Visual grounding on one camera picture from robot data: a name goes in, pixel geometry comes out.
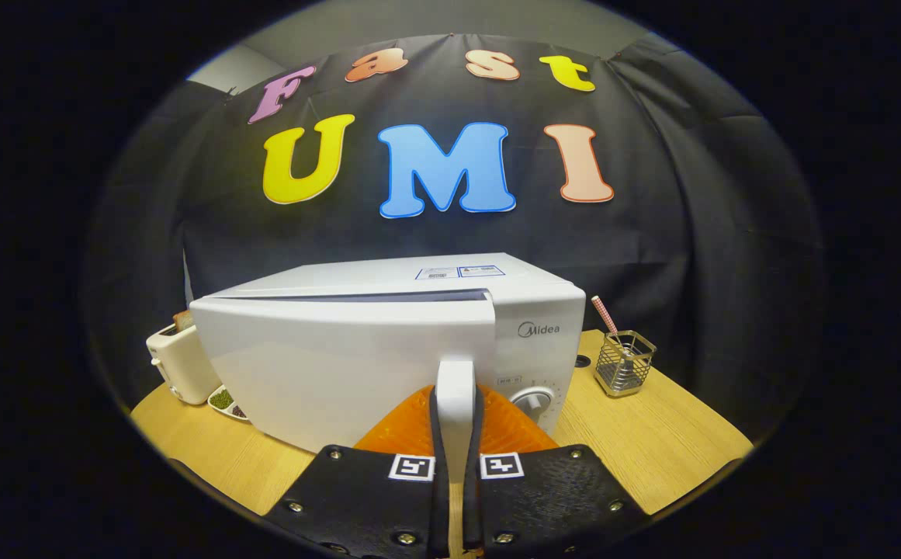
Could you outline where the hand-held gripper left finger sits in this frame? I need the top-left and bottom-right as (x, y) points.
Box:
(262, 384), (452, 559)

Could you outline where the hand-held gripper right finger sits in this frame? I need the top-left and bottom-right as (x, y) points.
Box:
(463, 384), (649, 559)

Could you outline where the white dish of beans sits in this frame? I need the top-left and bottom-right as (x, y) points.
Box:
(207, 384), (253, 425)

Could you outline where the pink striped straw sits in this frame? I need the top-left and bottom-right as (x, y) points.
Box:
(591, 295), (623, 342)

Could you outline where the white microwave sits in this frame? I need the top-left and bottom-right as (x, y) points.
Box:
(189, 252), (587, 482)

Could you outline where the metal wire mesh holder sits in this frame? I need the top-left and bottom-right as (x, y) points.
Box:
(594, 330), (658, 398)

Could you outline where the cream toaster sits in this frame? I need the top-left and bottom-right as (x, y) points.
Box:
(146, 311), (222, 406)

